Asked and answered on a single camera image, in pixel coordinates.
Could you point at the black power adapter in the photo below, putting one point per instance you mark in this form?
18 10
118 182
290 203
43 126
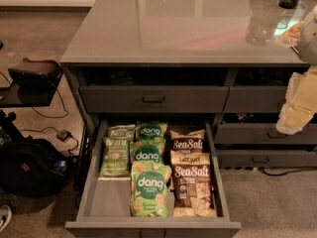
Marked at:
63 135

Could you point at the green jalapeno chip bag front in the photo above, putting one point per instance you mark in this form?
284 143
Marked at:
115 163

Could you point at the green jalapeno chip bag rear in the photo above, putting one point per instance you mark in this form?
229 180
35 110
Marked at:
122 132

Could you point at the grey top right drawer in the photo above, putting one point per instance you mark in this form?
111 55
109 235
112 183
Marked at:
255 99

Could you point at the grey middle right drawer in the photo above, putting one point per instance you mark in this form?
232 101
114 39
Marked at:
262 133

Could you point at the brown sea salt bag front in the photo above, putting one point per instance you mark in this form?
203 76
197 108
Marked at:
191 179

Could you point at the black white fiducial marker board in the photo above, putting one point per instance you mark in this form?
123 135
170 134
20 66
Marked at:
290 37

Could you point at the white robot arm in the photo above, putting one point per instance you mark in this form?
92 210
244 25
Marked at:
306 48

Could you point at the green dang bag middle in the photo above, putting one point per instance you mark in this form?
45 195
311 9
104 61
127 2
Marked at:
144 150

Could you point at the green dang bag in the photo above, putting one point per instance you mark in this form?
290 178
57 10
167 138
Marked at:
144 150
149 189
150 130

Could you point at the black backpack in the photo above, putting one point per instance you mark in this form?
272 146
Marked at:
33 168

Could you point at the green jalapeno chip bag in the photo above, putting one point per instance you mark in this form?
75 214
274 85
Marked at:
122 132
115 163

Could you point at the white shoe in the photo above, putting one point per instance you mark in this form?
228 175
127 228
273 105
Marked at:
5 216

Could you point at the grey cabinet with glass top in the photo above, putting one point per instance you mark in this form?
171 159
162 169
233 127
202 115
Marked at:
184 42

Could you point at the green dang bag front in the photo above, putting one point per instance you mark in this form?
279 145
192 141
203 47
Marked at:
149 189

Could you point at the grey top left drawer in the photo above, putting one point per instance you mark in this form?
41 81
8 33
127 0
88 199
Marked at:
153 99

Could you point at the brown sea salt bag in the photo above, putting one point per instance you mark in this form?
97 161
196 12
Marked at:
191 142
191 179

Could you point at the open grey middle drawer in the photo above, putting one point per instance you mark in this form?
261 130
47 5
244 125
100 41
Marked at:
104 209

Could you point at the brown sea salt bag rear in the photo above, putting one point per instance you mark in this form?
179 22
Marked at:
191 142

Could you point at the black side table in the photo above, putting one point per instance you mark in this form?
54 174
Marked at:
17 96

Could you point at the green dang bag rear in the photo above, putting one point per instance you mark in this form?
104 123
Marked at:
150 130

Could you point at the grey bottom right drawer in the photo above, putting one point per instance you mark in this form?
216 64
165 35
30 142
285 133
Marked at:
266 159

